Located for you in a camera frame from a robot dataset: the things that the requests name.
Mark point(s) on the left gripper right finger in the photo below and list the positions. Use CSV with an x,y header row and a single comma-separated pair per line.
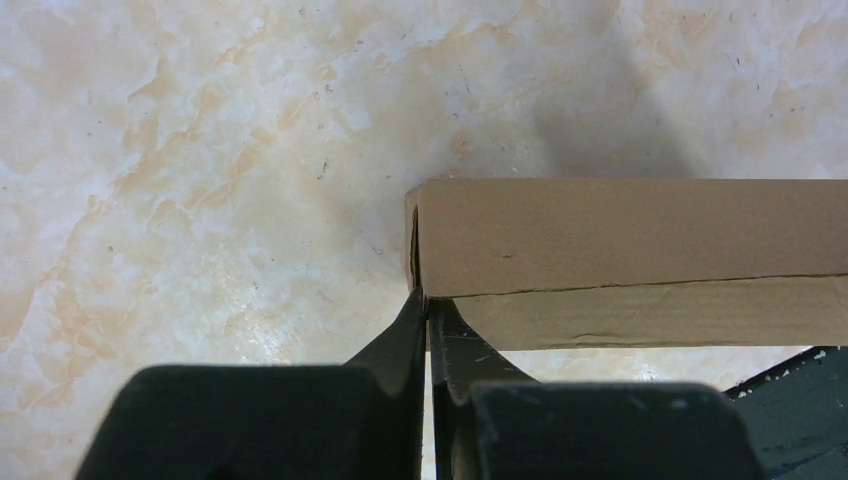
x,y
494,421

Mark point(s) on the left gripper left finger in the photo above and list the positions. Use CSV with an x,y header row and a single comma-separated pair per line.
x,y
361,419

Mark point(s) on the brown cardboard box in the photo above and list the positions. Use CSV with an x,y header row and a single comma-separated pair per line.
x,y
555,263

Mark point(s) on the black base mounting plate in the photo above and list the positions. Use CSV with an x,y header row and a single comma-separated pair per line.
x,y
796,415

